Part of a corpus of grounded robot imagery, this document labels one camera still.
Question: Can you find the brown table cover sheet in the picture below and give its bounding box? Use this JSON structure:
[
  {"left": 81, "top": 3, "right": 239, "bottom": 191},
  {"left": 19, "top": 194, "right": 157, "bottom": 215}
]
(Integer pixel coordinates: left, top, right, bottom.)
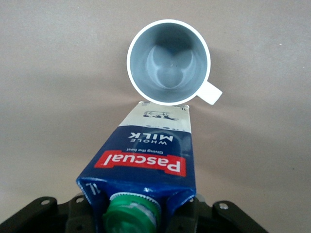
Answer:
[{"left": 0, "top": 0, "right": 311, "bottom": 233}]

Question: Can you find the blue white milk carton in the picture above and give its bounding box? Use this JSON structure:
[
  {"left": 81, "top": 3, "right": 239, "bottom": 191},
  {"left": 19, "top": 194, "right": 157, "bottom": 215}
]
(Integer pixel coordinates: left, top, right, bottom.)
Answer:
[{"left": 75, "top": 101, "right": 197, "bottom": 233}]

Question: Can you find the white mug with grey inside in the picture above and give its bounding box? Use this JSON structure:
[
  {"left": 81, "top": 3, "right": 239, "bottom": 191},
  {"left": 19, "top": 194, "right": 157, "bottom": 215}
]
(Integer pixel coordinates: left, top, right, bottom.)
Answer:
[{"left": 126, "top": 19, "right": 224, "bottom": 106}]

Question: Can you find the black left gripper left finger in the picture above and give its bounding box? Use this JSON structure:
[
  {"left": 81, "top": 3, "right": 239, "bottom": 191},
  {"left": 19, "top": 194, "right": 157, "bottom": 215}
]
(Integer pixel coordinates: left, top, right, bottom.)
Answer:
[{"left": 0, "top": 193, "right": 98, "bottom": 233}]

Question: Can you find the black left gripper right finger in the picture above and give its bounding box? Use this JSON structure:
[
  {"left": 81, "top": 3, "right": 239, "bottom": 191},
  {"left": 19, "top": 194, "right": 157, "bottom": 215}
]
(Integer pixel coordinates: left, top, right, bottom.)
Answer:
[{"left": 169, "top": 193, "right": 269, "bottom": 233}]

